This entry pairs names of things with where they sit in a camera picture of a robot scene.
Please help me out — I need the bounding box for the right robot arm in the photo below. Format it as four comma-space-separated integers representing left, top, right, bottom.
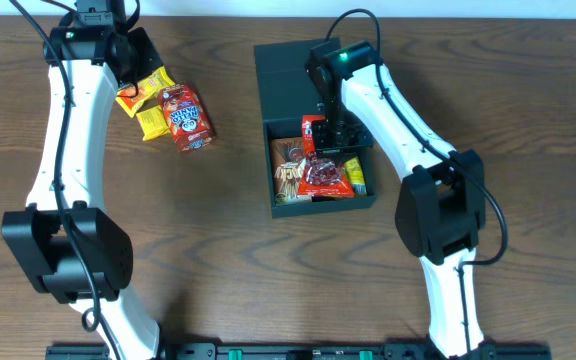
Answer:
305, 40, 485, 358

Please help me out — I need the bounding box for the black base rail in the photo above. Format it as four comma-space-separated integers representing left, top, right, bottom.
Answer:
45, 342, 552, 360

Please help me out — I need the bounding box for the red candy bag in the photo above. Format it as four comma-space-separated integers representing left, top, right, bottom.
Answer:
297, 115, 355, 198

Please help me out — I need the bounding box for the small yellow snack packet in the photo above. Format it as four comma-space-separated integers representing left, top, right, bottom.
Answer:
136, 106, 170, 141

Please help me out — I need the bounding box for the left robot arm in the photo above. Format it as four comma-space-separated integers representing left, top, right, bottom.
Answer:
1, 25, 165, 359

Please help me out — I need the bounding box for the black gift box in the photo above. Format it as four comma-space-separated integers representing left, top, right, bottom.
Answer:
254, 39, 377, 218

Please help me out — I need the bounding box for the brown Pocky box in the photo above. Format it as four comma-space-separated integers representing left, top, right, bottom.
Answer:
270, 137, 312, 206

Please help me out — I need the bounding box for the yellow snack bag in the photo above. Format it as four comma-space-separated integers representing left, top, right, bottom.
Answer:
344, 156, 367, 196

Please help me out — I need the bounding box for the red Hello Panda box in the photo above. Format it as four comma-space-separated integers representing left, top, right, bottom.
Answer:
158, 82, 216, 152

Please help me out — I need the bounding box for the orange yellow candy wrapper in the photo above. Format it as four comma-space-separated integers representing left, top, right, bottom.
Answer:
115, 66, 175, 118

